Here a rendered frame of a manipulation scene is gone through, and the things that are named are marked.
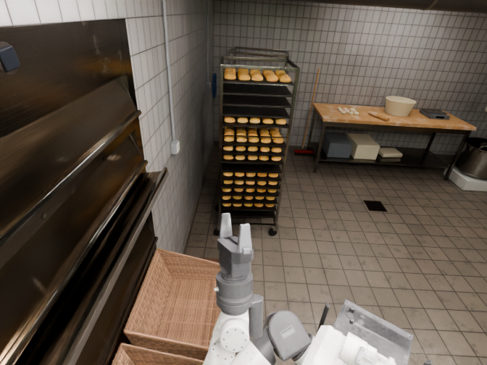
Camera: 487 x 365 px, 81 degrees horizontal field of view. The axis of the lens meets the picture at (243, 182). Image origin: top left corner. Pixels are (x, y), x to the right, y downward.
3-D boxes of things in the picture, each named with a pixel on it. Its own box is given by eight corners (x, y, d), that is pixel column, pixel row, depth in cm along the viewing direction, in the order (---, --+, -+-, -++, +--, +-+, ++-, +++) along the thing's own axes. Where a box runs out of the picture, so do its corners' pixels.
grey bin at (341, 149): (326, 157, 454) (330, 143, 442) (319, 144, 497) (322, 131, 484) (349, 158, 454) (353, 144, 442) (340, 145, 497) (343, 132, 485)
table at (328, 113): (311, 173, 453) (323, 118, 406) (304, 152, 521) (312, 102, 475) (450, 181, 455) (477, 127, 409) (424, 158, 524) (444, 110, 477)
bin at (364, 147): (353, 158, 454) (357, 145, 442) (343, 145, 497) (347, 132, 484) (375, 159, 455) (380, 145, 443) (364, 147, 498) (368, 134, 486)
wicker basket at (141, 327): (129, 364, 146) (120, 332, 132) (159, 276, 195) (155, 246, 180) (224, 369, 147) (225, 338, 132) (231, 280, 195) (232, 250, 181)
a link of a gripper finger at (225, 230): (219, 214, 70) (220, 238, 71) (232, 212, 72) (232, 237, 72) (217, 212, 72) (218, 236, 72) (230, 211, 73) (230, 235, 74)
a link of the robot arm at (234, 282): (240, 233, 75) (240, 277, 76) (205, 238, 71) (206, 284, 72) (264, 249, 64) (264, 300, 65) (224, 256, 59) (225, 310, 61)
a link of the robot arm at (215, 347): (227, 294, 75) (209, 338, 76) (226, 314, 66) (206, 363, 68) (250, 302, 75) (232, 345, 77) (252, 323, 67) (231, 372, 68)
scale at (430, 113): (429, 119, 433) (431, 114, 429) (418, 112, 460) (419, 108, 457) (448, 119, 433) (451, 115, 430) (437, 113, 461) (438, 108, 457)
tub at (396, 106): (388, 116, 430) (393, 102, 419) (377, 108, 467) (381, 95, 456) (417, 118, 431) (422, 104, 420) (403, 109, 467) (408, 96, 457)
